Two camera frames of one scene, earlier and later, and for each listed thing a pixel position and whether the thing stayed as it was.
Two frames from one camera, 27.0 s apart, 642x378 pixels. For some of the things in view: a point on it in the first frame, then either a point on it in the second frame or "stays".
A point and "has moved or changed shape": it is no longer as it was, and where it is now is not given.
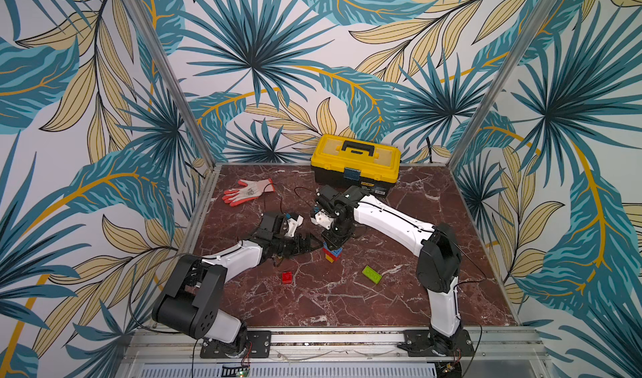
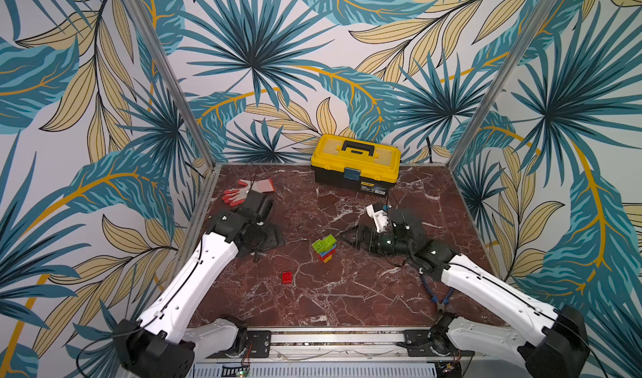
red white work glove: [248, 191] stays
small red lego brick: [287, 278] stays
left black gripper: [301, 249] to [275, 241]
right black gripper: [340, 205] to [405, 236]
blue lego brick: [336, 252] has moved or changed shape
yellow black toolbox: [348, 161] stays
